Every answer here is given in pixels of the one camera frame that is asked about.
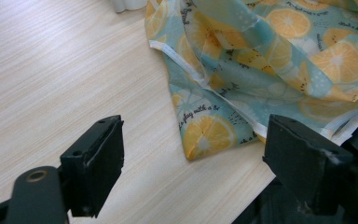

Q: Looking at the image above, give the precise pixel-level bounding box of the teal lemon print cloth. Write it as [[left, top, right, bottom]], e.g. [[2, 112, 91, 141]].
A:
[[145, 0, 358, 161]]

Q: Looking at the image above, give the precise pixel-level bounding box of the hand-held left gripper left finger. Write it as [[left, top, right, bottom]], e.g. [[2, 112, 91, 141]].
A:
[[60, 114, 126, 218]]

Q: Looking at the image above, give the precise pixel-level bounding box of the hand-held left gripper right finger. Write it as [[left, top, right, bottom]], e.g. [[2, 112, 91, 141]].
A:
[[262, 113, 356, 217]]

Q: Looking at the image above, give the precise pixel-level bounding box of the white plastic tray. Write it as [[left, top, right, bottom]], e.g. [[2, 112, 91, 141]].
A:
[[110, 0, 149, 14]]

